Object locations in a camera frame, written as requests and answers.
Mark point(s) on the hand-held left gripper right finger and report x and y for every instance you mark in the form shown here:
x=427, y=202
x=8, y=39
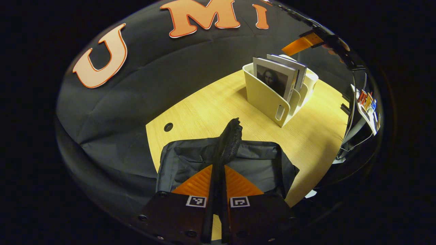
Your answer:
x=225, y=221

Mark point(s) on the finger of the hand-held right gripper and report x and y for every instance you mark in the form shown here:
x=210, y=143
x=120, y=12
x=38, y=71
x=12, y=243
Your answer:
x=301, y=44

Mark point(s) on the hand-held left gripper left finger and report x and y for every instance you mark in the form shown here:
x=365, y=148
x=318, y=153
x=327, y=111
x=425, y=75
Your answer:
x=208, y=221

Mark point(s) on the dark cover book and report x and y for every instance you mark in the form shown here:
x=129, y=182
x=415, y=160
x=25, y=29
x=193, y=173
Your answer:
x=298, y=69

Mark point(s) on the portrait cover book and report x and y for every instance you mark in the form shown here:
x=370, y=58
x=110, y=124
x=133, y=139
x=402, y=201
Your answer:
x=276, y=80

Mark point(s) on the black schoolbag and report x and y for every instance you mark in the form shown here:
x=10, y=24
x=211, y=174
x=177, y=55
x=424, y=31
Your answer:
x=259, y=163

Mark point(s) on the white bookshelf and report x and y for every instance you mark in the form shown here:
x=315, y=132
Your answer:
x=262, y=98

